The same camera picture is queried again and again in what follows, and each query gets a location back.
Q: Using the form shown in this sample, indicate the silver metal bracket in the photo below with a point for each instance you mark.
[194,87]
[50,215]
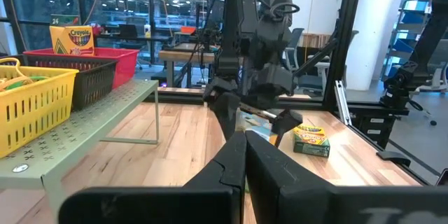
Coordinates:
[342,101]

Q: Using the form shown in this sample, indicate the black plastic basket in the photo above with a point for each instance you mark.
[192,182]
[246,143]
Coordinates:
[94,80]

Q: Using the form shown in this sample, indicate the pale green riser shelf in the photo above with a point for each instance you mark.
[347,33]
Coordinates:
[87,122]

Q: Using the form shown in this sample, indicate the black control box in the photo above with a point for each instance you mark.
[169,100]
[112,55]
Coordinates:
[374,129]

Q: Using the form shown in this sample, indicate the black flat bracket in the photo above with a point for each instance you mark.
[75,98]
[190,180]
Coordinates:
[393,157]

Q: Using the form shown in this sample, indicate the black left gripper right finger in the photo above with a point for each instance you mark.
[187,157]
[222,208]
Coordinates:
[297,203]

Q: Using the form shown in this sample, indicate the white column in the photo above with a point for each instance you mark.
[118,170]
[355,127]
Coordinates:
[374,24]

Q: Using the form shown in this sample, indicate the blue shelving rack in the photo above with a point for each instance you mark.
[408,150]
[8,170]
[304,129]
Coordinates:
[409,17]

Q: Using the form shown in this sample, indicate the green rubber band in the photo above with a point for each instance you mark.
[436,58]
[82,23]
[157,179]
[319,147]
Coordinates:
[21,84]

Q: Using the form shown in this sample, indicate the red plastic basket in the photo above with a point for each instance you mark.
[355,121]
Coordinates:
[126,64]

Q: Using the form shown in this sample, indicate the blue-grey office chair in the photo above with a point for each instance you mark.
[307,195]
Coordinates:
[308,80]

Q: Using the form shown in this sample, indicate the yellow rubber band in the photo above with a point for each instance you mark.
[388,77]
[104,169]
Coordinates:
[15,68]

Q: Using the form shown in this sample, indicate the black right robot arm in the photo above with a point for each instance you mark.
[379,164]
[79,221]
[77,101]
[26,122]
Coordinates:
[238,24]

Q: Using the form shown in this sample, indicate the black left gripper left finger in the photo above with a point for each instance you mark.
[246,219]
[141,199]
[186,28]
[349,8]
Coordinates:
[210,199]

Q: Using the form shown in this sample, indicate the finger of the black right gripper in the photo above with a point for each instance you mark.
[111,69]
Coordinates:
[227,112]
[285,120]

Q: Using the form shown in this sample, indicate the yellow plastic basket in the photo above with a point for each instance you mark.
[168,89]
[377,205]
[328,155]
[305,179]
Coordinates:
[35,105]

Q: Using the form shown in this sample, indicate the wooden top desk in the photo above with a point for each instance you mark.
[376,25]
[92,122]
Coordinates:
[182,55]

